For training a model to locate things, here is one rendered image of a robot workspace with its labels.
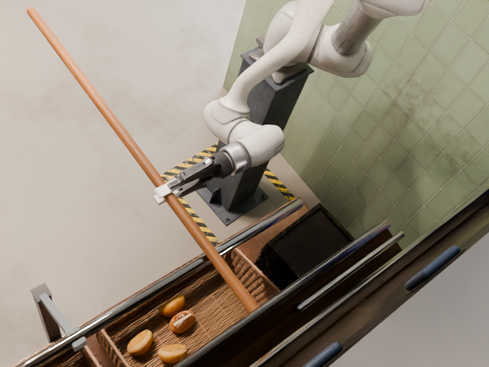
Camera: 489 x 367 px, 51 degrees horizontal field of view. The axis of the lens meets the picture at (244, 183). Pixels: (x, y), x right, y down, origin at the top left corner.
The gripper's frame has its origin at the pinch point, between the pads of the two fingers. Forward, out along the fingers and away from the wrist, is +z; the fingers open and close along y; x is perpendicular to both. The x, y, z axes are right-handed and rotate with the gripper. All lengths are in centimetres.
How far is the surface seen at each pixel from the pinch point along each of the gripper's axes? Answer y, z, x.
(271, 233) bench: 62, -51, -10
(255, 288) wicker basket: 54, -27, -26
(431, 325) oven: -91, 26, -60
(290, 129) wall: 97, -121, 45
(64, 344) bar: 1.9, 40.9, -21.6
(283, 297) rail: -24, 3, -44
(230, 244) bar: 2.1, -6.9, -21.3
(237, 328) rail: -25, 14, -44
